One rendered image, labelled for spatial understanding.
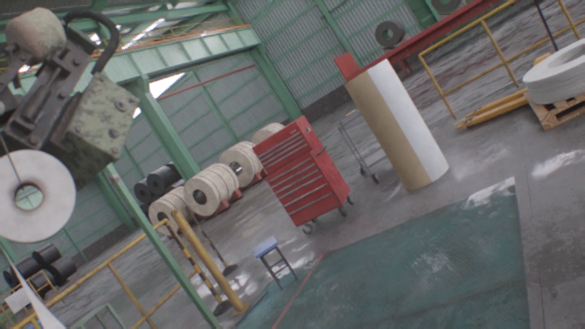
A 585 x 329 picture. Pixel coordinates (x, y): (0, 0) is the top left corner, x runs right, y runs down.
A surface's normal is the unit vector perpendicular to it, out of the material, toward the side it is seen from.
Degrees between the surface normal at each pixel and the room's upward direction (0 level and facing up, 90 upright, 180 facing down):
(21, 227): 90
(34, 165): 90
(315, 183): 90
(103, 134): 89
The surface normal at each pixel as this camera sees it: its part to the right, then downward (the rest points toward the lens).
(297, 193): -0.32, 0.30
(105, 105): 0.73, -0.41
